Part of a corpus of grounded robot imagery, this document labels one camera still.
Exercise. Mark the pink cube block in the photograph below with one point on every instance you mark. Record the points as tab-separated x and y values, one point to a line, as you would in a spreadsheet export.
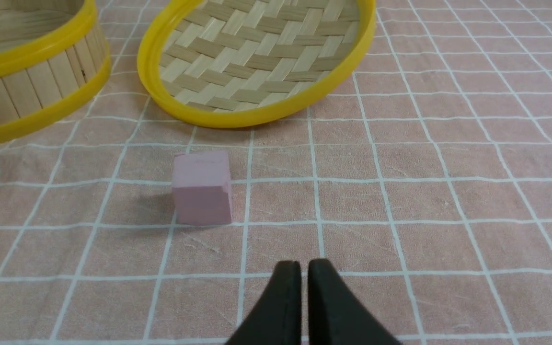
201	188

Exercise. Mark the yellow-rimmed bamboo steamer basket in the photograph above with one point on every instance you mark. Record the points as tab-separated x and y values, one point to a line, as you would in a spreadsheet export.
54	57

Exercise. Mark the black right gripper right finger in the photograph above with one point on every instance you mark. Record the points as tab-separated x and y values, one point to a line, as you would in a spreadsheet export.
336	316

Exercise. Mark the pink checkered tablecloth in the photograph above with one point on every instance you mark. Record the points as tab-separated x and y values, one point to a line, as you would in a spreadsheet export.
426	178

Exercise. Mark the woven bamboo steamer lid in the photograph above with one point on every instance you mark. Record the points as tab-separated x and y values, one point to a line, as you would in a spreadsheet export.
242	63

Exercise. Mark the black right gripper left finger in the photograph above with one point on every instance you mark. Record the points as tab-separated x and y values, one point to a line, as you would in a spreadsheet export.
276	317

